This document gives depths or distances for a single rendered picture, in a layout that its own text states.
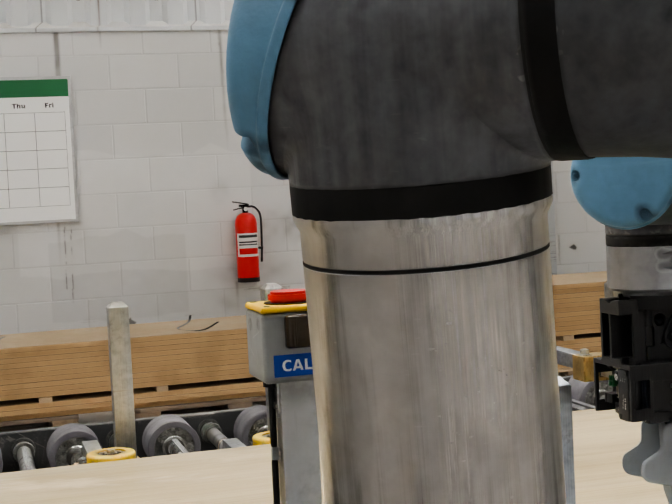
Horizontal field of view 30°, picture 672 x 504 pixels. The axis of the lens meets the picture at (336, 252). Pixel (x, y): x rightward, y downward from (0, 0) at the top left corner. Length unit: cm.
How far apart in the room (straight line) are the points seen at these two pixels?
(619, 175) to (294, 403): 36
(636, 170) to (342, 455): 56
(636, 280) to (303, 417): 33
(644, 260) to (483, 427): 67
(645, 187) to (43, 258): 738
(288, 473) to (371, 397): 65
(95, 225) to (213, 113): 108
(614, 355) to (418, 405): 70
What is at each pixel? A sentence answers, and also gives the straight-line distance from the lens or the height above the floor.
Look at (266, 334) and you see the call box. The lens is 113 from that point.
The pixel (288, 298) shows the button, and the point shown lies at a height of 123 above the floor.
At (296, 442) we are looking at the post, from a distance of 117.
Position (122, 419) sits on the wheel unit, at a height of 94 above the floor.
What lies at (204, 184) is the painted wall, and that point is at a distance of 841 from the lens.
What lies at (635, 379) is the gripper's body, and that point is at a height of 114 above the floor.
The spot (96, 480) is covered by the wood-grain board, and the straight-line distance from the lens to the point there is 196.
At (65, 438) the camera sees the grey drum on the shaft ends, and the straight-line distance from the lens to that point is 263.
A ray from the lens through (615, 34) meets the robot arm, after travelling 48.
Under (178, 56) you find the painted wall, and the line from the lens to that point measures 844.
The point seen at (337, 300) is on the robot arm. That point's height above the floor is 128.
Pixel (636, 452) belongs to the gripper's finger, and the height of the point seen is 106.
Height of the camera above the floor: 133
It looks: 3 degrees down
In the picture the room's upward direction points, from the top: 3 degrees counter-clockwise
